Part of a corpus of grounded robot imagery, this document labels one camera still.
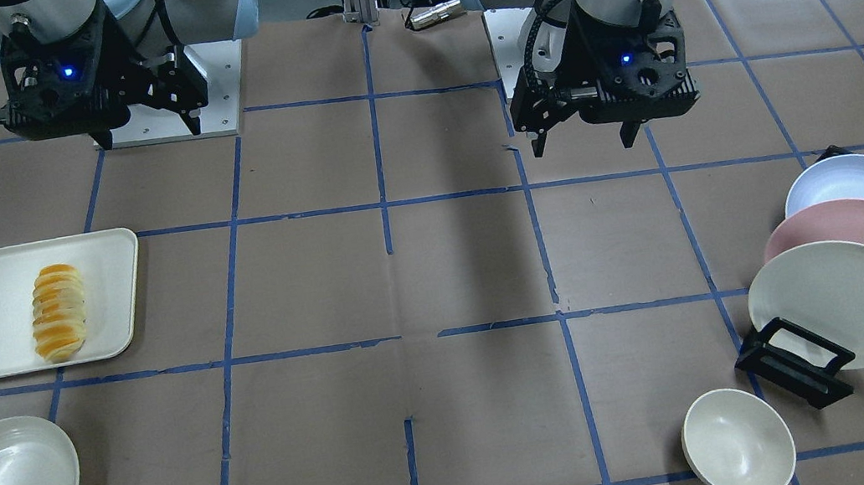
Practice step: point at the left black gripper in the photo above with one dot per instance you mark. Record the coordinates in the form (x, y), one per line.
(574, 46)

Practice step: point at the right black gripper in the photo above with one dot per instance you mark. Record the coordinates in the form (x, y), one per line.
(116, 60)

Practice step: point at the orange striped bread loaf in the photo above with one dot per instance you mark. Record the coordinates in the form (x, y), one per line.
(59, 312)

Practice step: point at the light blue plate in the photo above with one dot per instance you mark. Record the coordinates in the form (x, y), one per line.
(832, 178)

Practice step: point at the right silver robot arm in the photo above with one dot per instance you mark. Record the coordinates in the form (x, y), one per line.
(151, 25)

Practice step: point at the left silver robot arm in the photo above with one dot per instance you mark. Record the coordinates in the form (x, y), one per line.
(620, 12)

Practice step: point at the pink plate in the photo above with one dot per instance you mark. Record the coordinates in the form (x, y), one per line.
(861, 229)

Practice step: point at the black plate rack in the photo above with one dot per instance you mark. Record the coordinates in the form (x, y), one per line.
(818, 385)

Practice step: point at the cream plate in rack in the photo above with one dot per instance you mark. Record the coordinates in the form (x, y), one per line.
(818, 286)

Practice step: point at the silver cylindrical connector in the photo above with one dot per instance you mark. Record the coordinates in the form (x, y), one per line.
(435, 15)

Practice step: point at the cream rectangular tray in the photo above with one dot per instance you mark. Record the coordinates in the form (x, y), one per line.
(107, 262)

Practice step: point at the cream small bowl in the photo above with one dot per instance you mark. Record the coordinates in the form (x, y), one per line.
(730, 437)

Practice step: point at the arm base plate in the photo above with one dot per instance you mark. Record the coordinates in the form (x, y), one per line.
(220, 65)
(507, 31)

